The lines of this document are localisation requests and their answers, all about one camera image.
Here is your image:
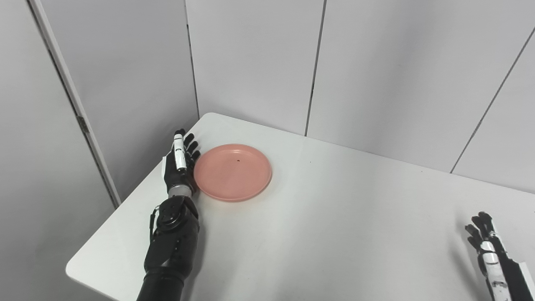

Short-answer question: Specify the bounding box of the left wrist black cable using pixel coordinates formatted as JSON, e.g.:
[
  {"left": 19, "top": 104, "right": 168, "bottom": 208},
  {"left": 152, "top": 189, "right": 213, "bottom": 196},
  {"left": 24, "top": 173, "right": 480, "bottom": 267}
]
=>
[{"left": 149, "top": 207, "right": 162, "bottom": 244}]

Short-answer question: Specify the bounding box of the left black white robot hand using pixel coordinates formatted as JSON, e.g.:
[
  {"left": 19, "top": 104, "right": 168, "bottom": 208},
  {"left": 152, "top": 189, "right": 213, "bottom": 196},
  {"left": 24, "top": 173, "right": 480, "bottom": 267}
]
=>
[{"left": 161, "top": 129, "right": 201, "bottom": 194}]

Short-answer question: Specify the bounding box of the pink round plate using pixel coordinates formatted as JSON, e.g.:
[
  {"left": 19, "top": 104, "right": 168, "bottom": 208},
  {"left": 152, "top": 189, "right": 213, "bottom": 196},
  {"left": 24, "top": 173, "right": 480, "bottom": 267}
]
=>
[{"left": 193, "top": 144, "right": 273, "bottom": 203}]

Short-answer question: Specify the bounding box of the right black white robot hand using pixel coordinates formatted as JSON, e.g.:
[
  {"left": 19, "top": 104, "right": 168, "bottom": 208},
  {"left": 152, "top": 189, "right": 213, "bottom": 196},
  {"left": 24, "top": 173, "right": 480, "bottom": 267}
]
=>
[{"left": 465, "top": 212, "right": 535, "bottom": 301}]

